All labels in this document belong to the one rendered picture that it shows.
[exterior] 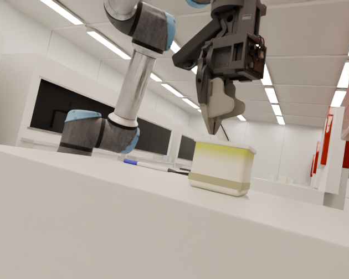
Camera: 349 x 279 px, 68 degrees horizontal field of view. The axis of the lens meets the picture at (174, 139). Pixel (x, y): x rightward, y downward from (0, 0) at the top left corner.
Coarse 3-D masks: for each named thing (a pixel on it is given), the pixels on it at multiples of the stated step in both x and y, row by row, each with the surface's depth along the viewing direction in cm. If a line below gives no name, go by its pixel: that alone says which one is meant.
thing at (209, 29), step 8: (208, 24) 43; (216, 24) 42; (200, 32) 44; (208, 32) 43; (216, 32) 42; (192, 40) 45; (200, 40) 44; (208, 40) 44; (184, 48) 47; (192, 48) 45; (200, 48) 45; (176, 56) 48; (184, 56) 47; (192, 56) 47; (176, 64) 48; (184, 64) 48; (192, 64) 48
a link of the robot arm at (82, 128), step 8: (72, 112) 90; (80, 112) 90; (88, 112) 91; (96, 112) 94; (72, 120) 90; (80, 120) 90; (88, 120) 91; (96, 120) 93; (104, 120) 95; (64, 128) 91; (72, 128) 89; (80, 128) 89; (88, 128) 90; (96, 128) 92; (104, 128) 93; (64, 136) 90; (72, 136) 89; (80, 136) 89; (88, 136) 91; (96, 136) 92; (80, 144) 89; (88, 144) 91; (96, 144) 94
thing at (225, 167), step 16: (208, 144) 34; (224, 144) 33; (240, 144) 32; (208, 160) 34; (224, 160) 33; (240, 160) 32; (192, 176) 34; (208, 176) 34; (224, 176) 33; (240, 176) 32; (224, 192) 33; (240, 192) 32
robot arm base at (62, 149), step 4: (60, 144) 90; (64, 144) 89; (68, 144) 89; (72, 144) 89; (60, 148) 90; (64, 148) 89; (68, 148) 88; (72, 148) 88; (76, 148) 89; (80, 148) 89; (84, 148) 90; (88, 148) 92; (64, 152) 88; (68, 152) 88; (72, 152) 88; (76, 152) 89; (80, 152) 90; (84, 152) 90; (88, 152) 92
